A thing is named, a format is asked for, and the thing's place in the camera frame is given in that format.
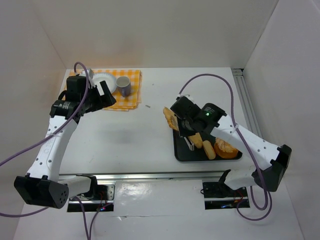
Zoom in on lavender mug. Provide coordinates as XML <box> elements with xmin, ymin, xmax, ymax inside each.
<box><xmin>116</xmin><ymin>76</ymin><xmax>131</xmax><ymax>98</ymax></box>

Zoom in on metal tongs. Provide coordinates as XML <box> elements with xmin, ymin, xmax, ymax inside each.
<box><xmin>172</xmin><ymin>114</ymin><xmax>196</xmax><ymax>151</ymax></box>

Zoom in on white paper plate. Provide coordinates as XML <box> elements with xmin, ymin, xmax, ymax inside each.
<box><xmin>92</xmin><ymin>72</ymin><xmax>117</xmax><ymax>96</ymax></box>

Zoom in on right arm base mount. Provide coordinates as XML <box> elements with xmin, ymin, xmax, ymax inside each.
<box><xmin>200</xmin><ymin>181</ymin><xmax>250</xmax><ymax>210</ymax></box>

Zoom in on aluminium rail front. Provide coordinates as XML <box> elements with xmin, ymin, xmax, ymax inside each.
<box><xmin>58</xmin><ymin>170</ymin><xmax>253</xmax><ymax>186</ymax></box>

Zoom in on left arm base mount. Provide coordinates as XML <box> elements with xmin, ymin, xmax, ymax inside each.
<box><xmin>76</xmin><ymin>181</ymin><xmax>116</xmax><ymax>213</ymax></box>

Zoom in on sugared ring pastry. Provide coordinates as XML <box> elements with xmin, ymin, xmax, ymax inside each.
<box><xmin>213</xmin><ymin>137</ymin><xmax>239</xmax><ymax>159</ymax></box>

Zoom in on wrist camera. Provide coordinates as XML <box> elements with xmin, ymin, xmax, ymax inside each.
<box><xmin>76</xmin><ymin>68</ymin><xmax>95</xmax><ymax>81</ymax></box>
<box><xmin>176</xmin><ymin>94</ymin><xmax>194</xmax><ymax>102</ymax></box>

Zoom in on small round bun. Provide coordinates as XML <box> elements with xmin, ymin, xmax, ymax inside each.
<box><xmin>202</xmin><ymin>140</ymin><xmax>216</xmax><ymax>160</ymax></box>

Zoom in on black tray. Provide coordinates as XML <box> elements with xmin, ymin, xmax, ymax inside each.
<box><xmin>172</xmin><ymin>130</ymin><xmax>243</xmax><ymax>163</ymax></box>

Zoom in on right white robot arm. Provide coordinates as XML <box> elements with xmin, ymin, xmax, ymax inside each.
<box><xmin>170</xmin><ymin>96</ymin><xmax>292</xmax><ymax>192</ymax></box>

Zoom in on oval bread loaf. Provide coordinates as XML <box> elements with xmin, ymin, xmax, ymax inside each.
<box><xmin>188</xmin><ymin>132</ymin><xmax>203</xmax><ymax>149</ymax></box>

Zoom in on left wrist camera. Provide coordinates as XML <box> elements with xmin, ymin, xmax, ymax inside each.
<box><xmin>76</xmin><ymin>68</ymin><xmax>95</xmax><ymax>81</ymax></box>

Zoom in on long bread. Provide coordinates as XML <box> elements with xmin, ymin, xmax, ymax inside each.
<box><xmin>162</xmin><ymin>107</ymin><xmax>179</xmax><ymax>131</ymax></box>

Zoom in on aluminium rail right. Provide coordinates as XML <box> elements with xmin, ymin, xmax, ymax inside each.
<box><xmin>231</xmin><ymin>68</ymin><xmax>263</xmax><ymax>138</ymax></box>

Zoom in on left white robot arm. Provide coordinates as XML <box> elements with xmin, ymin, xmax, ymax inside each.
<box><xmin>14</xmin><ymin>75</ymin><xmax>116</xmax><ymax>209</ymax></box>

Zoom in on purple cable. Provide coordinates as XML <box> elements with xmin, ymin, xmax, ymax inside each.
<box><xmin>178</xmin><ymin>73</ymin><xmax>273</xmax><ymax>222</ymax></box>
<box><xmin>0</xmin><ymin>61</ymin><xmax>111</xmax><ymax>240</ymax></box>

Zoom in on yellow checkered cloth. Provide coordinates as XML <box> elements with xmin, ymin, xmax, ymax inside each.
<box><xmin>62</xmin><ymin>68</ymin><xmax>143</xmax><ymax>112</ymax></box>

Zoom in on aluminium rail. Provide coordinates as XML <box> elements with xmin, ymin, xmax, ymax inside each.
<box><xmin>58</xmin><ymin>170</ymin><xmax>253</xmax><ymax>186</ymax></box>
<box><xmin>231</xmin><ymin>68</ymin><xmax>263</xmax><ymax>138</ymax></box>

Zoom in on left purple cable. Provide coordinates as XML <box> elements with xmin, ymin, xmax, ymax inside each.
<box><xmin>0</xmin><ymin>61</ymin><xmax>111</xmax><ymax>240</ymax></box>

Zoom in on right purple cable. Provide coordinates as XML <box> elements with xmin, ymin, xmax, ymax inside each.
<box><xmin>178</xmin><ymin>73</ymin><xmax>273</xmax><ymax>222</ymax></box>

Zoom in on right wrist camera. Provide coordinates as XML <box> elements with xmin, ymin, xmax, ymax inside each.
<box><xmin>176</xmin><ymin>94</ymin><xmax>194</xmax><ymax>102</ymax></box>

